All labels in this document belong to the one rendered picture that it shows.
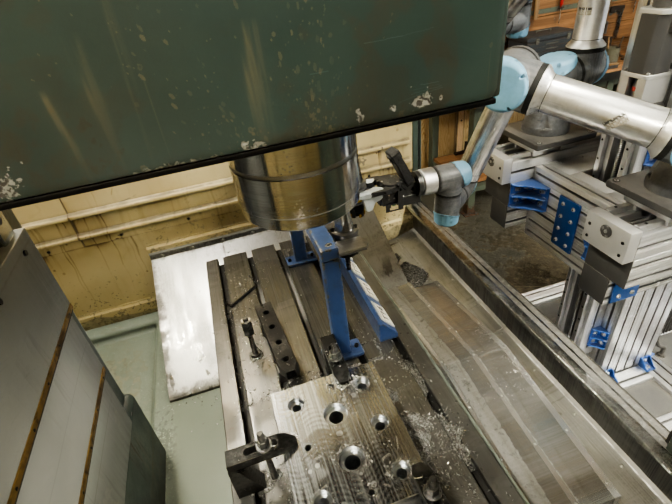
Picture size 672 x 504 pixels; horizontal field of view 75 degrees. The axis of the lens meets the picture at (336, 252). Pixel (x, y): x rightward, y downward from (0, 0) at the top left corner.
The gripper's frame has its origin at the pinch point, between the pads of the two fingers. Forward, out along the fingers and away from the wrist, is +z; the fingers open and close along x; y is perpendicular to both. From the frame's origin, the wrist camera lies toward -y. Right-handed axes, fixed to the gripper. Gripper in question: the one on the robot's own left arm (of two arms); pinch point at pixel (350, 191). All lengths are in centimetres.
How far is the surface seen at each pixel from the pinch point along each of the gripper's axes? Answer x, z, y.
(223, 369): -20, 43, 31
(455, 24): -63, 8, -46
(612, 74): 138, -231, 27
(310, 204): -59, 23, -29
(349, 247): -28.2, 10.0, -1.3
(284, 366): -31.1, 28.8, 24.3
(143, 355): 30, 76, 63
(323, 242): -25.4, 14.8, -2.3
